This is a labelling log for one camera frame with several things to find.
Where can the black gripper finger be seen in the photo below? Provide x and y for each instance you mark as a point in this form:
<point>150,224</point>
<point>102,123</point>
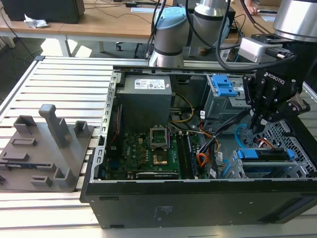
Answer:
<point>262,99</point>
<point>292,109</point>

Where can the hard disk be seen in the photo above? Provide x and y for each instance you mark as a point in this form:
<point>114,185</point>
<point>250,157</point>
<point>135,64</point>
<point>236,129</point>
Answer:
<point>247,154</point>

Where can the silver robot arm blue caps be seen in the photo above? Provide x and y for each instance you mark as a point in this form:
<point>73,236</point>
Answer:
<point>168,37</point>

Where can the metal disk bay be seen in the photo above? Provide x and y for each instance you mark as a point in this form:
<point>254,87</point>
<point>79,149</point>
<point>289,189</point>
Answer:
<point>301,171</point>

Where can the grey metal drive cage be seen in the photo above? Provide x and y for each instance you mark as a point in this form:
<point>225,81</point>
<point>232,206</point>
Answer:
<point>223,106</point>

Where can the blue plastic drive latch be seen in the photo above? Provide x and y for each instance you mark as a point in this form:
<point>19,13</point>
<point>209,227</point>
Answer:
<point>224,85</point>

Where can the white paper sheet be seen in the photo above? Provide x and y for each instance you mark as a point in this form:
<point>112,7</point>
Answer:
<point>268,18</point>
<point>142,10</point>

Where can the RAM stick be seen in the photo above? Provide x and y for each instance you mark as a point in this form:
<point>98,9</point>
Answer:
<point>192,156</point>

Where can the grey power supply unit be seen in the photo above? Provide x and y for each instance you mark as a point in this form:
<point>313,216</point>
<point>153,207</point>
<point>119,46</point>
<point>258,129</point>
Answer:
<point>143,104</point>

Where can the black graphics card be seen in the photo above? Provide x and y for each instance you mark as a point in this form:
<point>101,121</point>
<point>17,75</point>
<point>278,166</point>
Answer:
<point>158,174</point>

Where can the green motherboard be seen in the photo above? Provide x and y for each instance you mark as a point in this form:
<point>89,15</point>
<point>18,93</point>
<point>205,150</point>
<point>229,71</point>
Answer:
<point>138,153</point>

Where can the black PC case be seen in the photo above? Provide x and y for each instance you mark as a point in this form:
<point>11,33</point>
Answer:
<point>173,205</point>

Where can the wooden desk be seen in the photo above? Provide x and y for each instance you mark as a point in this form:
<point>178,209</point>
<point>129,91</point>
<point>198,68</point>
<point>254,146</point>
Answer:
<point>99,24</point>

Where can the grey parts rack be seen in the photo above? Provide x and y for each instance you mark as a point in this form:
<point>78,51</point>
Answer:
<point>44,153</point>

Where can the black box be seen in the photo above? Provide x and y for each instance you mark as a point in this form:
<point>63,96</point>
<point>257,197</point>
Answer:
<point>42,11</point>

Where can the crumpled white paper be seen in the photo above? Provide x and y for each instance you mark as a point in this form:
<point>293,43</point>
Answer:
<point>36,22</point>

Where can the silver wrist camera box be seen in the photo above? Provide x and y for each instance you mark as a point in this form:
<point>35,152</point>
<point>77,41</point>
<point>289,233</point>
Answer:
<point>255,49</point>

